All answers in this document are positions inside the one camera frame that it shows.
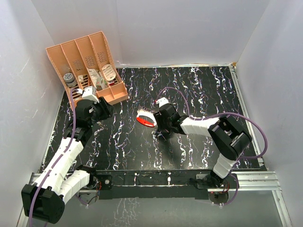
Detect red keyring with keys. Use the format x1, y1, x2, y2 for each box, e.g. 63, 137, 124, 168
136, 109, 157, 128

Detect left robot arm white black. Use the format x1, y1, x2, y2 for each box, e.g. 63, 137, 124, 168
21, 97, 113, 225

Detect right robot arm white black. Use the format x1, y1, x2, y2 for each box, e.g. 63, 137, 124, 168
153, 104, 252, 188

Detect white small boxes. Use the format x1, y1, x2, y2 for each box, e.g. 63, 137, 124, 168
88, 69, 108, 91

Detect small red-white box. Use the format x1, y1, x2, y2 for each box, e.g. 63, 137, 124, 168
78, 74, 88, 83

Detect oval white tin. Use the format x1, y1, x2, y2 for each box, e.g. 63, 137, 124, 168
102, 64, 116, 81

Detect grey round jar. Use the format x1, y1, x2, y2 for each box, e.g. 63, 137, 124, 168
63, 72, 77, 88

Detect peach desk organizer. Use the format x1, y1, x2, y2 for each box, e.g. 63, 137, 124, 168
46, 31, 128, 105

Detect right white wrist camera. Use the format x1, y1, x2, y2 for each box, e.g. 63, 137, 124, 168
156, 97, 169, 108

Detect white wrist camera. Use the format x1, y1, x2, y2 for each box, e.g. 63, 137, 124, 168
82, 86, 99, 103
156, 97, 169, 108

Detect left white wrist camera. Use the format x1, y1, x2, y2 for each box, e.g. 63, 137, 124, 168
82, 86, 99, 103

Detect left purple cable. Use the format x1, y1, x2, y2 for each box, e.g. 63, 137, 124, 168
27, 87, 82, 227

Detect purple cable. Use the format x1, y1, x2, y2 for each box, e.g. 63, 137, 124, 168
27, 87, 82, 227
156, 87, 268, 169

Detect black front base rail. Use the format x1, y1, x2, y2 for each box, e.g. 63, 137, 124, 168
95, 170, 238, 200

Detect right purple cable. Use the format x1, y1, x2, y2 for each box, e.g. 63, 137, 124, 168
156, 87, 268, 169

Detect aluminium frame rail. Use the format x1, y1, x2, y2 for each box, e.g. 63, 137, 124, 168
18, 171, 293, 227

